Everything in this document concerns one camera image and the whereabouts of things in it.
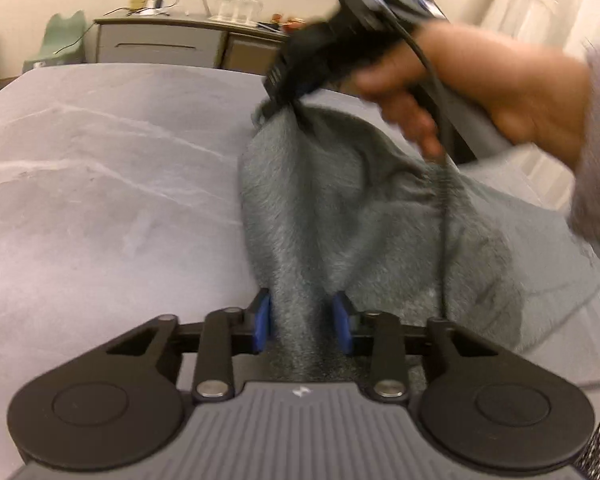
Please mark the grey fuzzy garment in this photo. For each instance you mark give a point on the grey fuzzy garment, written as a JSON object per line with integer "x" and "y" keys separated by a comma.
{"x": 360, "y": 210}

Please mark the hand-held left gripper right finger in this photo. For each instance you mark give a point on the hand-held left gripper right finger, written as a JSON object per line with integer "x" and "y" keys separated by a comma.
{"x": 342, "y": 325}

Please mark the grey marbled table mat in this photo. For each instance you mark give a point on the grey marbled table mat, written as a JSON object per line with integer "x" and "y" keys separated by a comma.
{"x": 105, "y": 185}

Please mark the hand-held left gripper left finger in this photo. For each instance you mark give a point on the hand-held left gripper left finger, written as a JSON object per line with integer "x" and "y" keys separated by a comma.
{"x": 262, "y": 325}

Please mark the cream curtain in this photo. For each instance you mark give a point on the cream curtain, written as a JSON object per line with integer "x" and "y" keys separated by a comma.
{"x": 570, "y": 10}

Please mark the green plastic chair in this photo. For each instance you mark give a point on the green plastic chair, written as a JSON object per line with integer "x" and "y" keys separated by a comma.
{"x": 62, "y": 40}

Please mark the clear glass bottles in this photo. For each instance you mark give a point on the clear glass bottles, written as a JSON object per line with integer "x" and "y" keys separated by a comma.
{"x": 237, "y": 5}

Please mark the orange items on sideboard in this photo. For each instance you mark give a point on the orange items on sideboard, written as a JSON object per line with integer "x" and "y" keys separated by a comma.
{"x": 289, "y": 21}

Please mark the person's right hand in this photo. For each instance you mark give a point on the person's right hand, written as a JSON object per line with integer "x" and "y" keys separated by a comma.
{"x": 505, "y": 85}

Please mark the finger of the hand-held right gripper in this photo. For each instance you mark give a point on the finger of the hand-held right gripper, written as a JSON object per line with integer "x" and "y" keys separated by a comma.
{"x": 292, "y": 85}

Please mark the grey and brown sideboard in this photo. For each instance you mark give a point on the grey and brown sideboard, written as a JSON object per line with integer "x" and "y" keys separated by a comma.
{"x": 165, "y": 45}

